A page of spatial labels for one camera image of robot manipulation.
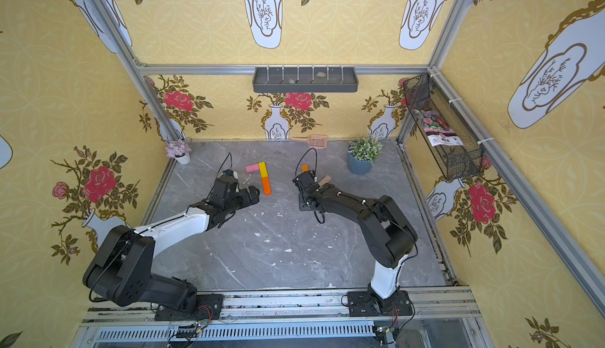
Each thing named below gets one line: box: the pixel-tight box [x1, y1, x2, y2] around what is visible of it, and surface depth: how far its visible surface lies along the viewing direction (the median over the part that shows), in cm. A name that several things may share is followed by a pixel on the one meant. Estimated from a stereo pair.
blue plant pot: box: [346, 153, 373, 176], surface depth 107 cm
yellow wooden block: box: [257, 161, 269, 178], surface depth 112 cm
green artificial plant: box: [348, 133, 383, 163], surface depth 99 cm
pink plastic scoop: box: [290, 134, 329, 149], surface depth 123 cm
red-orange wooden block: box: [261, 176, 272, 196], surface depth 105 cm
